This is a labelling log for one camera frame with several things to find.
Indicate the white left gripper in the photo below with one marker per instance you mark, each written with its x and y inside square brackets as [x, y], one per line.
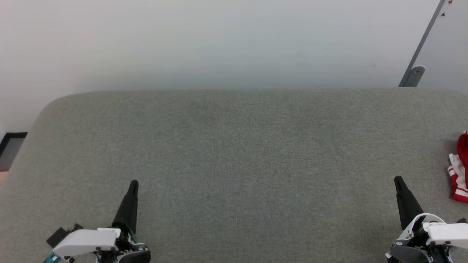
[87, 241]

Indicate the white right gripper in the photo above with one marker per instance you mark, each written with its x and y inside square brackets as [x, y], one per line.
[438, 237]

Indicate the red Bulls basketball jersey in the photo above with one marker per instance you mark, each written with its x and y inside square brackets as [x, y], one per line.
[461, 171]

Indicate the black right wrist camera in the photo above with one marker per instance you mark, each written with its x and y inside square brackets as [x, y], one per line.
[462, 220]

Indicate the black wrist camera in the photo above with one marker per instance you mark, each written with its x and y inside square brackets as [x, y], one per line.
[462, 220]
[60, 233]

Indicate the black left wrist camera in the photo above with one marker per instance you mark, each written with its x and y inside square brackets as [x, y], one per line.
[60, 233]

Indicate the teal left camera connector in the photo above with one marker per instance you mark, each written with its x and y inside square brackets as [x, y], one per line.
[51, 258]

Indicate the grey metal wall bracket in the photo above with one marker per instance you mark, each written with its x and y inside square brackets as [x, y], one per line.
[415, 75]

